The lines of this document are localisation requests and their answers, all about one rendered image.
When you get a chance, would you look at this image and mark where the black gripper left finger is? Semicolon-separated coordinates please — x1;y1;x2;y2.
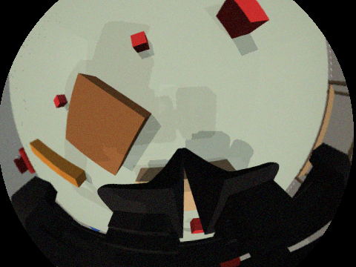
97;148;184;238

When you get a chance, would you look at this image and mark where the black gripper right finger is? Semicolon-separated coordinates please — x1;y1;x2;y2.
182;148;279;234

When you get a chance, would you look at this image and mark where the orange long bar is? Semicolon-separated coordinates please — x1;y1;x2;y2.
30;139;87;187

